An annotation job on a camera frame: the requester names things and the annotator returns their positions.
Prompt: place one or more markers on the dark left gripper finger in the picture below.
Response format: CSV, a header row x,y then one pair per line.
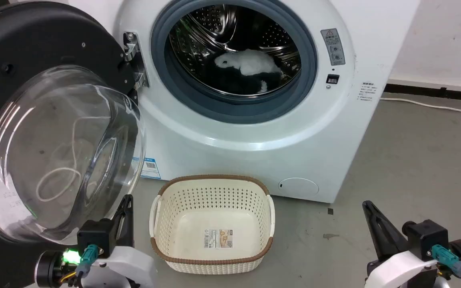
x,y
129,228
119,224

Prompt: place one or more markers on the blue and white QR sticker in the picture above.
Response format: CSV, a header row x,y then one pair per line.
x,y
150,168

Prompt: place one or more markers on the small printed text label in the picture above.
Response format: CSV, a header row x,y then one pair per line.
x,y
367,92

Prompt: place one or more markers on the grey warning sticker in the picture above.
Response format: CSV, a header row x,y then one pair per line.
x,y
333,46

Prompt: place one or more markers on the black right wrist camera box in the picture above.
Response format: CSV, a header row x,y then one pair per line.
x,y
426,238

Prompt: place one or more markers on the paper product label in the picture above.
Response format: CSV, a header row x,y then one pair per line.
x,y
218,238

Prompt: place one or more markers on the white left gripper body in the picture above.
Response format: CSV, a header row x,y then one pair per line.
x,y
130,266

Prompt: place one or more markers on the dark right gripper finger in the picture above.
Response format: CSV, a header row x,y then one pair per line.
x,y
392,236
375,234

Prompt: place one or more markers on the stainless steel perforated drum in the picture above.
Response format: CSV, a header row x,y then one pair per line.
x,y
214,32

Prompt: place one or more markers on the black and white clothes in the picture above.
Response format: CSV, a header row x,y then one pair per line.
x,y
254,64

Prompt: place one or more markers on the white front-load washing machine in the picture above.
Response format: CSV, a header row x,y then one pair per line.
x,y
334,140

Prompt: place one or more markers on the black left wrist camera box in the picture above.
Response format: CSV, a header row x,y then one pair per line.
x,y
94,236

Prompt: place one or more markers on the black door latch slot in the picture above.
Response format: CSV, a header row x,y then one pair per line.
x,y
332,78

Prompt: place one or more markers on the black baseboard strip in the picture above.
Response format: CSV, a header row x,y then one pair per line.
x,y
434,90

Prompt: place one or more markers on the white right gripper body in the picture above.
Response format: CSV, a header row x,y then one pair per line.
x,y
402,270

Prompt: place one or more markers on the cream laundry basket brown rim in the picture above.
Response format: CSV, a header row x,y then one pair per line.
x,y
214,212

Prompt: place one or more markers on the metal door hinge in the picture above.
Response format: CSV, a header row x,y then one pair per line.
x,y
134,56

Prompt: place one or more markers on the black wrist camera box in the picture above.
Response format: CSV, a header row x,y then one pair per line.
x,y
94,236
426,238

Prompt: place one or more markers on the black washer door glass bowl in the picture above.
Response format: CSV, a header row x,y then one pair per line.
x,y
34,40

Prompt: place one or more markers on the round white filter cover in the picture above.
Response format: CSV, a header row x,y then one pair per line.
x,y
298,187

